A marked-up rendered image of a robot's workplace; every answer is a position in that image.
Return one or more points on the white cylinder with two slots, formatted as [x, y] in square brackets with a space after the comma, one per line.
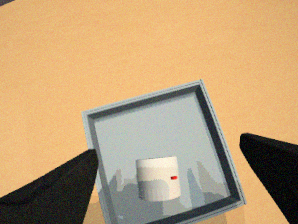
[157, 179]

